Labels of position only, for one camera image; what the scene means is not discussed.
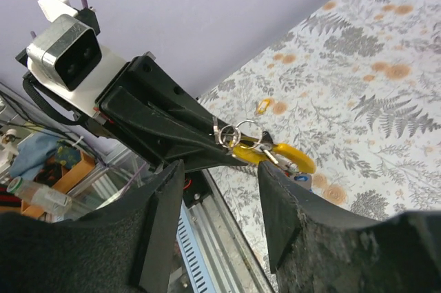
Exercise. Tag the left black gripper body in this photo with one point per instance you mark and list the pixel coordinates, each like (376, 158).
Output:
(152, 115)

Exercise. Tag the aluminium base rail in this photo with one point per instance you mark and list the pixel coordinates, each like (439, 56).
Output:
(215, 254)

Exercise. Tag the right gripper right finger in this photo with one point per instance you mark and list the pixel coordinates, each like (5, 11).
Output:
(316, 246)

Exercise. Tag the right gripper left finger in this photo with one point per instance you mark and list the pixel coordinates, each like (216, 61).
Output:
(126, 246)

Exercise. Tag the yellow tag key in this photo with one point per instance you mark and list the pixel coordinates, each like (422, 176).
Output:
(263, 106)

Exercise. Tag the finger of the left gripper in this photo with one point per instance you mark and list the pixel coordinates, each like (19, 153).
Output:
(184, 131)

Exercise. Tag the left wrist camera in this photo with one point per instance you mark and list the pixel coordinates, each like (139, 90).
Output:
(68, 70)

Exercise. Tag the floral table mat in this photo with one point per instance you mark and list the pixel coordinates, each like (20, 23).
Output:
(356, 87)

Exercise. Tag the key bunch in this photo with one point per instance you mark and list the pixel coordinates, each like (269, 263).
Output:
(295, 164)

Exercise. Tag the plastic bottle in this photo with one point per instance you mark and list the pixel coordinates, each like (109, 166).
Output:
(38, 199)

